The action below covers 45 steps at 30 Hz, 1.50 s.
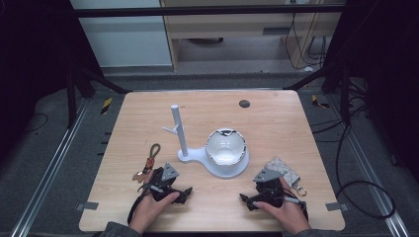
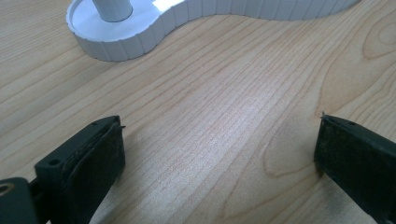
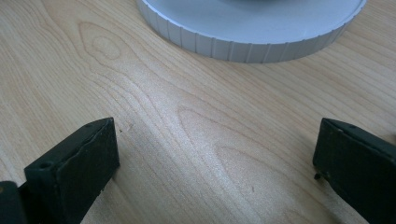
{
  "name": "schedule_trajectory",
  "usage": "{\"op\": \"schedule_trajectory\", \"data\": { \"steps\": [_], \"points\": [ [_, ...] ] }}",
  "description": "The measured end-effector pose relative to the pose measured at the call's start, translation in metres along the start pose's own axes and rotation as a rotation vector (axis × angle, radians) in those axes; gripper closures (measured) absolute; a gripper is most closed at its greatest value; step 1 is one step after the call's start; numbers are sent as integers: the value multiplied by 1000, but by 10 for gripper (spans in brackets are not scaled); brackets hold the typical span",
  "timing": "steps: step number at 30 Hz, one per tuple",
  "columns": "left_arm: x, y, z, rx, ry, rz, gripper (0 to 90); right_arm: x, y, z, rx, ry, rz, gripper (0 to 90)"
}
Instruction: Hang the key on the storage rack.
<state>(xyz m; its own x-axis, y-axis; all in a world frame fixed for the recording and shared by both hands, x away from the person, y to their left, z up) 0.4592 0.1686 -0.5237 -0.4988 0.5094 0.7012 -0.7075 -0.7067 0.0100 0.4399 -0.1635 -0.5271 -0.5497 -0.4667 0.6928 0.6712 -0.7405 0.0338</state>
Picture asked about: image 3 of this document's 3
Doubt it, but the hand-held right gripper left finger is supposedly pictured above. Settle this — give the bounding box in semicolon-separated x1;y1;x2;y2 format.
23;117;120;224

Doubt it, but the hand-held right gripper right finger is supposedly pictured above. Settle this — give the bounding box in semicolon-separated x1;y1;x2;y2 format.
312;117;396;224

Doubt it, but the white stand with round tray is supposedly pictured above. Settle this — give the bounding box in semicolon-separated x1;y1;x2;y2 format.
135;0;368;64

